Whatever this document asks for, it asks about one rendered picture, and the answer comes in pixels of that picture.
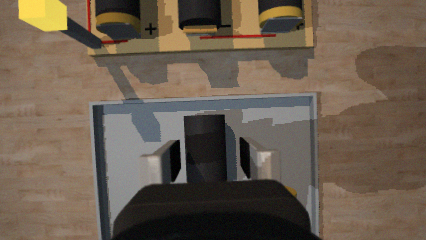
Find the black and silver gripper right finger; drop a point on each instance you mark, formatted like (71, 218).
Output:
(258, 162)

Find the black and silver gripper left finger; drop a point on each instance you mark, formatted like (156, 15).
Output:
(162, 166)

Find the grey shallow tray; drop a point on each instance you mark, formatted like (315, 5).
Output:
(122, 131)

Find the black cylinder with yellow band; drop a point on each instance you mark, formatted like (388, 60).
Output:
(118, 11)
(199, 12)
(293, 191)
(279, 8)
(205, 148)

